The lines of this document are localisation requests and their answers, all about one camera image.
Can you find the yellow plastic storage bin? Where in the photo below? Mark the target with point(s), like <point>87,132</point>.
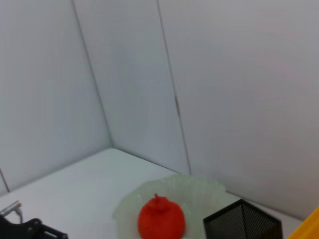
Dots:
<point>309,229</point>

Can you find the black mesh pen holder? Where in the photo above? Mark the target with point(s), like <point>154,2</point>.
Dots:
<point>239,224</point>

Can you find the red-orange toy orange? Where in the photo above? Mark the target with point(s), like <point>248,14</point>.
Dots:
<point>162,221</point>

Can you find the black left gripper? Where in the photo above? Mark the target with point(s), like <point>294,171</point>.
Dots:
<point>17,230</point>

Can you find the translucent green fruit plate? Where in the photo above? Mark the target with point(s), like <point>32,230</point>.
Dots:
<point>194,196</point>

